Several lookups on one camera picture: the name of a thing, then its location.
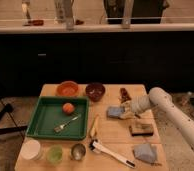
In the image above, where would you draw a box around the silver fork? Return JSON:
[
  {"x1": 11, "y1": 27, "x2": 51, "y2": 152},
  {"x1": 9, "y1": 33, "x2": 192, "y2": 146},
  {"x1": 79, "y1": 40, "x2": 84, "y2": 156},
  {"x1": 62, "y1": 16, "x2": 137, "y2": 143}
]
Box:
[{"x1": 54, "y1": 115, "x2": 80, "y2": 133}]

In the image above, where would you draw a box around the blue sponge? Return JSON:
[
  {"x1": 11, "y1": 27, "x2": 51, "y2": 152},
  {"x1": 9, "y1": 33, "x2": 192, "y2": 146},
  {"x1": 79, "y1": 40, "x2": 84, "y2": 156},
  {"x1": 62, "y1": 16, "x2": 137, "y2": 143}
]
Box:
[{"x1": 107, "y1": 107, "x2": 124, "y2": 118}]

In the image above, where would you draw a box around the white dish brush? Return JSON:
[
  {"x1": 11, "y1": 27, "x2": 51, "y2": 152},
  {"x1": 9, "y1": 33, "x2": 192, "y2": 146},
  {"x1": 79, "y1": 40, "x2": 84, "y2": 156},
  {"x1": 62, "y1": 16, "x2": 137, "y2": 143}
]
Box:
[{"x1": 89, "y1": 140, "x2": 136, "y2": 168}]

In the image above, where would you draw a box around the grey blue cloth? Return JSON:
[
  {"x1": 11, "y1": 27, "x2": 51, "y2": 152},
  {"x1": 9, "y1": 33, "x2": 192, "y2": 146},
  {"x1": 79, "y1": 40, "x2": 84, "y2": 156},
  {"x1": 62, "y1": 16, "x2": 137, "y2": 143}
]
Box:
[{"x1": 133, "y1": 143, "x2": 157, "y2": 164}]

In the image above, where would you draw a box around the white cup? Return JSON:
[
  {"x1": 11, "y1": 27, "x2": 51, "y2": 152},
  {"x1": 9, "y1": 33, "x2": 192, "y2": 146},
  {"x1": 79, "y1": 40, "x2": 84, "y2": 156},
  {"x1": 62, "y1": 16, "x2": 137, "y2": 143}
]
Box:
[{"x1": 20, "y1": 140, "x2": 42, "y2": 160}]

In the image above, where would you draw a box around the green plastic tray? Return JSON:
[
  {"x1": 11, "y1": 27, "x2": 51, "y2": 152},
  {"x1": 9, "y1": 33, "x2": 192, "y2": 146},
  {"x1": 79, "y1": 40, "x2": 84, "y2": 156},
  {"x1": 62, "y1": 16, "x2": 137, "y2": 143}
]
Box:
[{"x1": 26, "y1": 96, "x2": 89, "y2": 140}]

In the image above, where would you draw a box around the black cabinet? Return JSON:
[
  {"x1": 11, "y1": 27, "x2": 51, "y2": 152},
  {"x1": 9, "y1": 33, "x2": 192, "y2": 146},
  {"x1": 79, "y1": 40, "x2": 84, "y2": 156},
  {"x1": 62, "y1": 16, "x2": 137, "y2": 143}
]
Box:
[{"x1": 0, "y1": 31, "x2": 194, "y2": 96}]

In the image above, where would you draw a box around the red bowl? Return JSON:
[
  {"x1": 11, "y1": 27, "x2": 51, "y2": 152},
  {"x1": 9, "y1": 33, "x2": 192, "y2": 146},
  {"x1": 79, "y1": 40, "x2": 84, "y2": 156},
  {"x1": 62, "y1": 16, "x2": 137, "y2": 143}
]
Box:
[{"x1": 56, "y1": 81, "x2": 79, "y2": 97}]

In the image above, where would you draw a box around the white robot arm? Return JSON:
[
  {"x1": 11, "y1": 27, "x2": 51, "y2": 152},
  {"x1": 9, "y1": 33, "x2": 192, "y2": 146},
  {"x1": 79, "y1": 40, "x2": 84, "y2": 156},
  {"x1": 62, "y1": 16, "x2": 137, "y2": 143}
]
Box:
[{"x1": 120, "y1": 87, "x2": 194, "y2": 152}]

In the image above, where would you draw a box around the dark maroon bowl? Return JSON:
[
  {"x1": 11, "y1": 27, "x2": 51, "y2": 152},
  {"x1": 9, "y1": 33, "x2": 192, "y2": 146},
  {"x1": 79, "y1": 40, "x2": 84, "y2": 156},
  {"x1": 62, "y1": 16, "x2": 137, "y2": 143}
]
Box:
[{"x1": 85, "y1": 82, "x2": 105, "y2": 102}]

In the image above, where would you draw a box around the small metal cup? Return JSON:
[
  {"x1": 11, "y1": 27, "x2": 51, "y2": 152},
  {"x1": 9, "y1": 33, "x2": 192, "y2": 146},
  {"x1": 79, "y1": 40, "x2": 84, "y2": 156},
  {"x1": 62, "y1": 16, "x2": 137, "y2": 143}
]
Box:
[{"x1": 71, "y1": 143, "x2": 86, "y2": 161}]

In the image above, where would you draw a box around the green plastic cup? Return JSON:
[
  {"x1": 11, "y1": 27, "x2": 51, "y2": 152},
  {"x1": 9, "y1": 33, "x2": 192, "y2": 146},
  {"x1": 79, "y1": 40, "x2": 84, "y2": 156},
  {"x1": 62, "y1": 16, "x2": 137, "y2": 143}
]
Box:
[{"x1": 46, "y1": 145, "x2": 63, "y2": 165}]

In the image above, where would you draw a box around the orange fruit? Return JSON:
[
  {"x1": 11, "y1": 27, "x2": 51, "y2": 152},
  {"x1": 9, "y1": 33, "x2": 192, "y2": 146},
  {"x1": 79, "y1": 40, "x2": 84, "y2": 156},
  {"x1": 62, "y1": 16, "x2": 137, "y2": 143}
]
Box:
[{"x1": 62, "y1": 103, "x2": 75, "y2": 115}]

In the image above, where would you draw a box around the dark red toy food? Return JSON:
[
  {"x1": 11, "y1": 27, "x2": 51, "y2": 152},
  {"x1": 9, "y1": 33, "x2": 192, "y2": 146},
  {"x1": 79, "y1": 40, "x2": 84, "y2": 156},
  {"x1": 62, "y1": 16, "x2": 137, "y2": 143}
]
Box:
[{"x1": 120, "y1": 88, "x2": 131, "y2": 103}]

